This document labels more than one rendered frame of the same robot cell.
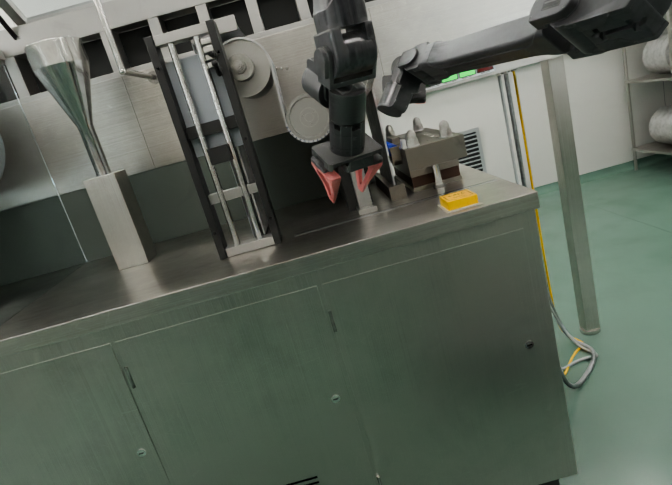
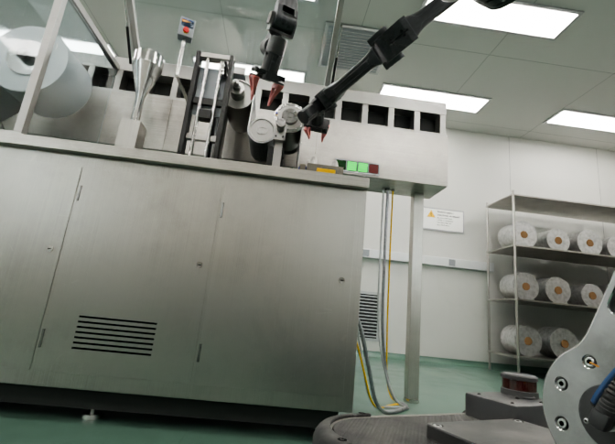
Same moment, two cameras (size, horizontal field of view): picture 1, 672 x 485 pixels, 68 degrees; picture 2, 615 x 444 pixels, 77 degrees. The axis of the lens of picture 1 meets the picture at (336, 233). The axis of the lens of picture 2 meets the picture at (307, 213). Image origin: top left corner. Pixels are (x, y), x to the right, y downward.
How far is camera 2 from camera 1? 0.86 m
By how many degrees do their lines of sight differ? 29
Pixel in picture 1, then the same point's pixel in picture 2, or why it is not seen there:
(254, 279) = (188, 160)
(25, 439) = not seen: outside the picture
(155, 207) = not seen: hidden behind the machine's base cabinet
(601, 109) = (469, 314)
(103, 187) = (130, 124)
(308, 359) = (195, 229)
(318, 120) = (266, 133)
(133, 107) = (169, 115)
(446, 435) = (263, 330)
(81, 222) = not seen: hidden behind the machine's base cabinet
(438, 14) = (355, 135)
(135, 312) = (110, 150)
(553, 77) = (415, 204)
